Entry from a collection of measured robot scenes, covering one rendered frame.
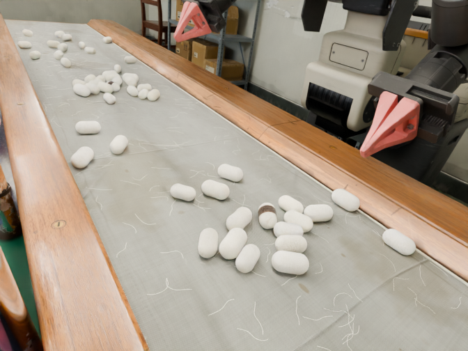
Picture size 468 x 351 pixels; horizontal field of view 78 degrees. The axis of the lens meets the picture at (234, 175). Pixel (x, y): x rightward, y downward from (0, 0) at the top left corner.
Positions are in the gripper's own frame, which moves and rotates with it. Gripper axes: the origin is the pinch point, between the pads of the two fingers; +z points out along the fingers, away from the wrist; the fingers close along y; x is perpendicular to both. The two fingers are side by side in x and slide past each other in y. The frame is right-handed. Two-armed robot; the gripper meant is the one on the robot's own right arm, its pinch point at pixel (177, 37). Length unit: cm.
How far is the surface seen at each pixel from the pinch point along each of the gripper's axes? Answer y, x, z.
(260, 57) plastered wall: -178, 154, -112
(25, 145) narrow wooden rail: 22.0, -13.3, 30.4
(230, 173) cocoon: 36.9, 1.4, 15.0
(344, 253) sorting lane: 53, 5, 13
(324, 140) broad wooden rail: 36.1, 14.0, -1.3
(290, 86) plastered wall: -130, 167, -103
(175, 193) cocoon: 37.2, -3.8, 21.5
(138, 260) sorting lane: 44, -7, 28
